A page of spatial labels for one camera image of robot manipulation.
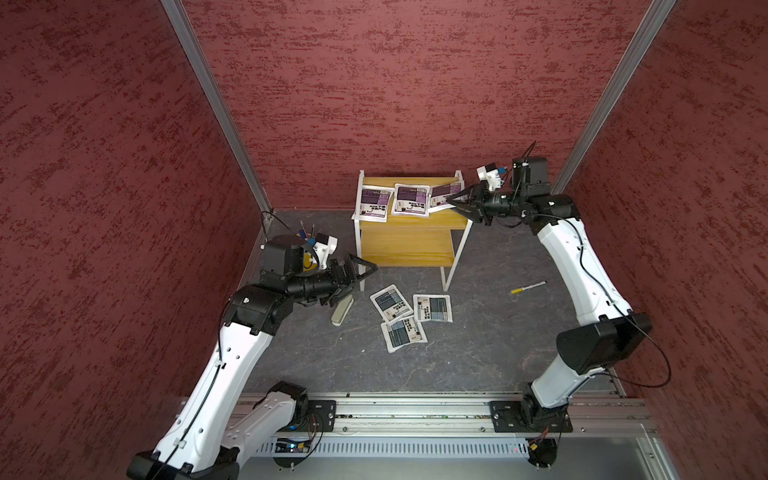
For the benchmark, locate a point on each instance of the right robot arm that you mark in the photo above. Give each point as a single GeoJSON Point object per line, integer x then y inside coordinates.
{"type": "Point", "coordinates": [609, 330]}

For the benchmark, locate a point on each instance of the yellow pen bucket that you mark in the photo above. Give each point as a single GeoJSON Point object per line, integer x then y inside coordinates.
{"type": "Point", "coordinates": [310, 260]}

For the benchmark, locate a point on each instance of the purple coffee bag bottom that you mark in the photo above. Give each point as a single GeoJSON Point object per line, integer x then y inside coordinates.
{"type": "Point", "coordinates": [438, 198]}

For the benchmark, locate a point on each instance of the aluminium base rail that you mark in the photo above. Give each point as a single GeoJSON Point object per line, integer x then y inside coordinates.
{"type": "Point", "coordinates": [450, 414]}

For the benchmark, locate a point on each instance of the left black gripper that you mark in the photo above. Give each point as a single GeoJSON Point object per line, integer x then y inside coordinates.
{"type": "Point", "coordinates": [339, 283]}

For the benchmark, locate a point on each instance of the pens in bucket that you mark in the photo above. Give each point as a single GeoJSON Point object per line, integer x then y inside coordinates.
{"type": "Point", "coordinates": [306, 233]}

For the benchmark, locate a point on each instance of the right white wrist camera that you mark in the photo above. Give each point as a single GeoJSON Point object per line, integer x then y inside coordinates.
{"type": "Point", "coordinates": [493, 176]}

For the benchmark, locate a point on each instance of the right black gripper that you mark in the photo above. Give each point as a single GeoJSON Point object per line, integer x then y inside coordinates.
{"type": "Point", "coordinates": [479, 198]}

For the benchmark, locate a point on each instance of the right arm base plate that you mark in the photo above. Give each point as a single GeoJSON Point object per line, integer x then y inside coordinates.
{"type": "Point", "coordinates": [507, 416]}

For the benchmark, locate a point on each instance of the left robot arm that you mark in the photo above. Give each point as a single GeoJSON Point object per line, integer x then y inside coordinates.
{"type": "Point", "coordinates": [203, 443]}

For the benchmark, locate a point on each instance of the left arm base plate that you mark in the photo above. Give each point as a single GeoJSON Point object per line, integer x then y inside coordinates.
{"type": "Point", "coordinates": [313, 416]}

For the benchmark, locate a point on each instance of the beige eraser block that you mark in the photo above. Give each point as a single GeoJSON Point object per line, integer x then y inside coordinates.
{"type": "Point", "coordinates": [341, 310]}

